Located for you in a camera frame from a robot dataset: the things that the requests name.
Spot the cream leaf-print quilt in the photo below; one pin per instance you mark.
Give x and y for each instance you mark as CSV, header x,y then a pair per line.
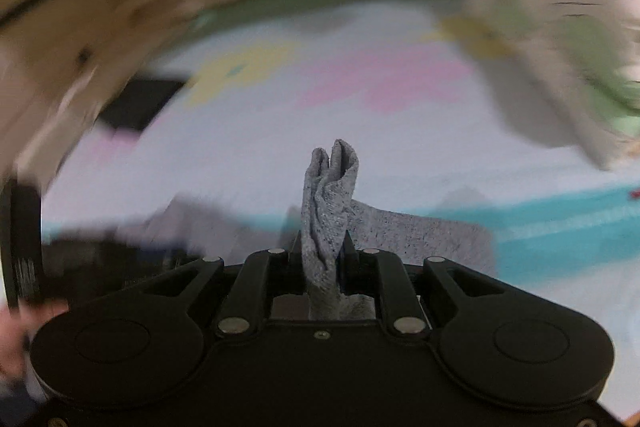
x,y
550,32

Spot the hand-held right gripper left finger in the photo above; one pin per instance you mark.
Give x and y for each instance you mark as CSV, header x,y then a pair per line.
x,y
260,287

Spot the floral bed sheet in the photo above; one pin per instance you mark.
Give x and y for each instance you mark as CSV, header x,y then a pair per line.
x,y
350,107

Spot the black folded cloth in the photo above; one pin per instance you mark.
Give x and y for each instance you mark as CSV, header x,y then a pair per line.
x,y
140,104

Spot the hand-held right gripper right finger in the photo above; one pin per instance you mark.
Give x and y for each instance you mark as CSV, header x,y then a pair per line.
x,y
387,287

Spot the grey pants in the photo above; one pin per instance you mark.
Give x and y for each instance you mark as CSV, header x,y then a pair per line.
x,y
327,207

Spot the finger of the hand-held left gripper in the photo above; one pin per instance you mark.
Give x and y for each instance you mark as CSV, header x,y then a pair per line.
x,y
115,257

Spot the person's left hand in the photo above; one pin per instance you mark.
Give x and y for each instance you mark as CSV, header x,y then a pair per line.
x,y
15,342

